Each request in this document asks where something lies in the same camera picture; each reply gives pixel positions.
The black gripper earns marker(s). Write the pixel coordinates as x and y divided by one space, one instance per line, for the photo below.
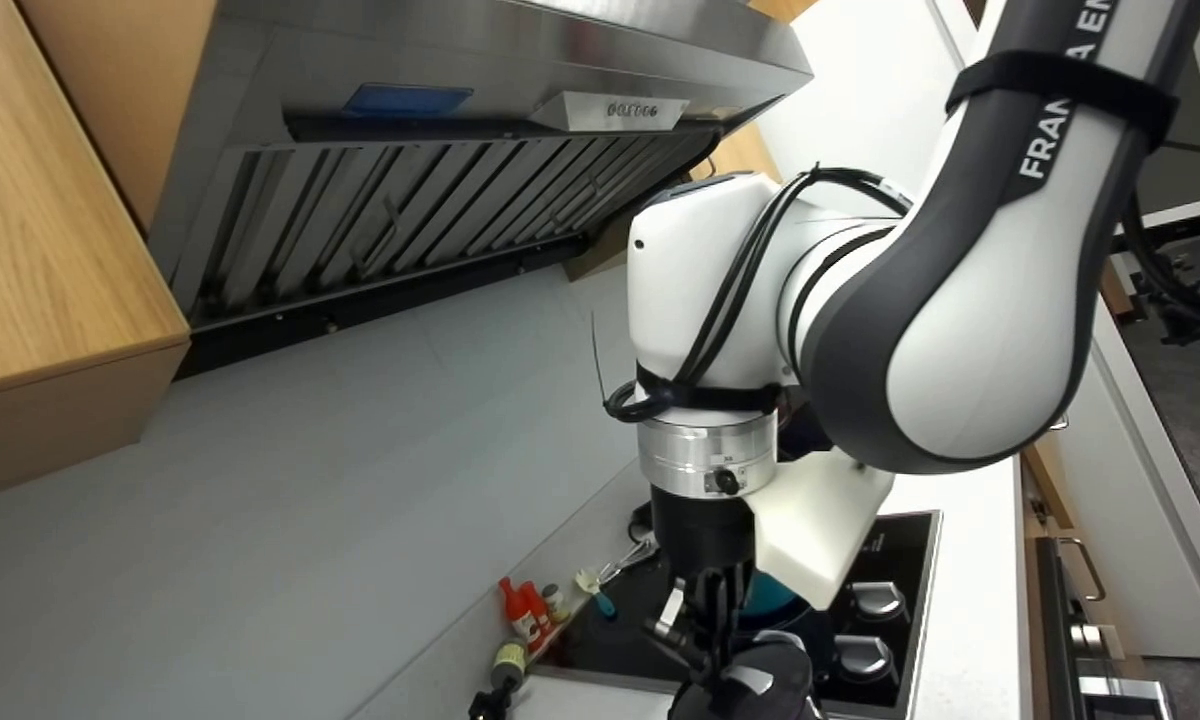
707 532

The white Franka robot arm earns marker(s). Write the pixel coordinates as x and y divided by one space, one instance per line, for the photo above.
974 295

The black pot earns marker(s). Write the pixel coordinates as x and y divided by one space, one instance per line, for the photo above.
813 683

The black glass cooktop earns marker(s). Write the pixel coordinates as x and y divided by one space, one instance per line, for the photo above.
612 624

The silver cooktop knob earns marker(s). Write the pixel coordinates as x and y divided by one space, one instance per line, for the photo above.
879 603
866 656

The red bottle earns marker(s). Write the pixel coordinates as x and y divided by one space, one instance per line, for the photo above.
527 615

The dark bottle yellow label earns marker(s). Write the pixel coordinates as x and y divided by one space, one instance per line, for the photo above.
503 672

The black tripod stand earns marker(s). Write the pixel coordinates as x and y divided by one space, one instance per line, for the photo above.
1181 284

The stainless steel range hood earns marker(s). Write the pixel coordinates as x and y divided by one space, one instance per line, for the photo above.
495 65

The large wooden wall cabinet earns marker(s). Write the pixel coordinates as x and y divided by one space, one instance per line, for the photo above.
54 265

